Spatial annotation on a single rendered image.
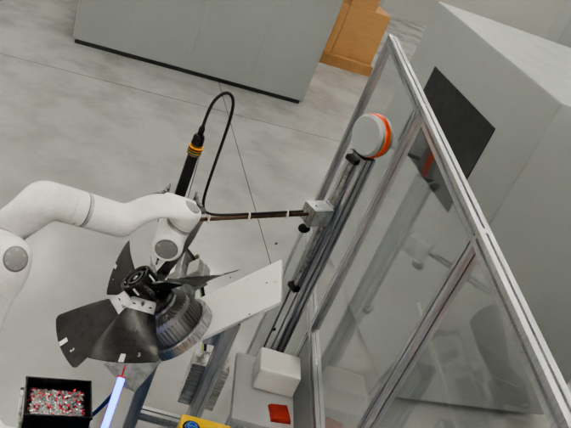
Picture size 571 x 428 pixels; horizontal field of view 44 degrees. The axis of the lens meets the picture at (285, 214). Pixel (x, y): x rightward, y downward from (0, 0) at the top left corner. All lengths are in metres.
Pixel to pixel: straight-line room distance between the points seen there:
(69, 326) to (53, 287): 1.71
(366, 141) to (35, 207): 1.24
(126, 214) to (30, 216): 0.24
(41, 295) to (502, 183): 2.60
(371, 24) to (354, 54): 0.48
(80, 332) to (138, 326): 0.28
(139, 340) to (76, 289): 2.04
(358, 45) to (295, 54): 2.49
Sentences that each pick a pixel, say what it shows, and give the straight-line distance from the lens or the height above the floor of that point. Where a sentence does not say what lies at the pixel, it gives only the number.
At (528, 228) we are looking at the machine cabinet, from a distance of 3.94.
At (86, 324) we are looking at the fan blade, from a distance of 2.59.
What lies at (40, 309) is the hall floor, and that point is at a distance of 4.17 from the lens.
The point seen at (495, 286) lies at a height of 2.03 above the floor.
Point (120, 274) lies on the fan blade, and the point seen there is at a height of 1.06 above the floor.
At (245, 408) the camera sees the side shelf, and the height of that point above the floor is 0.86.
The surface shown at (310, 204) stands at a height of 1.58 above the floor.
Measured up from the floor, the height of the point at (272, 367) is 0.97.
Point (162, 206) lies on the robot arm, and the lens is 1.85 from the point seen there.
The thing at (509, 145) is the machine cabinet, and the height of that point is 1.72.
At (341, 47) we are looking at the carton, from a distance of 10.28.
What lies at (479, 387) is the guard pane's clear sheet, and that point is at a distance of 1.63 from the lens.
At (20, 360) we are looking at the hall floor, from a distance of 3.87.
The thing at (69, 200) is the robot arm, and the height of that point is 1.77.
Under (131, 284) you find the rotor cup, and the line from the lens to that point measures 2.49.
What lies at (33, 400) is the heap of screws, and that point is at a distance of 2.55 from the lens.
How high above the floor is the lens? 2.72
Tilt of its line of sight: 28 degrees down
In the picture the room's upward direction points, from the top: 23 degrees clockwise
